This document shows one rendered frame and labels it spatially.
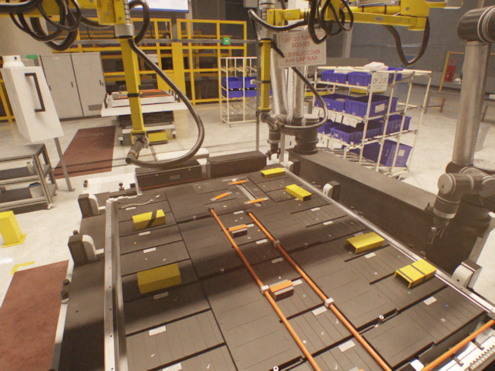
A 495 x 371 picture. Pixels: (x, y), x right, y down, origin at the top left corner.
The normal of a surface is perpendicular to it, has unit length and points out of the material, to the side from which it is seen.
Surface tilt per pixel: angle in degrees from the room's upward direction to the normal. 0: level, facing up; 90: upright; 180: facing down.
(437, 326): 0
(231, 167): 90
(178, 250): 0
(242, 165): 90
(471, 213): 90
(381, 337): 0
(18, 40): 90
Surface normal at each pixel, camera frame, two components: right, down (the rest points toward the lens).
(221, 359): 0.00, -0.90
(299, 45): -0.32, 0.40
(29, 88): 0.76, 0.28
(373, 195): -0.86, 0.22
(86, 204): 0.41, 0.39
